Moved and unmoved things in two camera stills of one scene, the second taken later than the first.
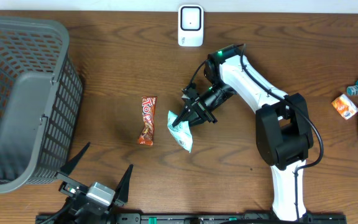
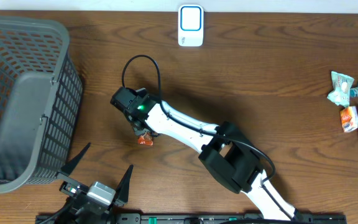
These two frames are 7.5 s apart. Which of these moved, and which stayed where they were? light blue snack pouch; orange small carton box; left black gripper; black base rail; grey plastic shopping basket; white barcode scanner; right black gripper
Moved: light blue snack pouch; orange small carton box; right black gripper
Stayed: grey plastic shopping basket; black base rail; left black gripper; white barcode scanner
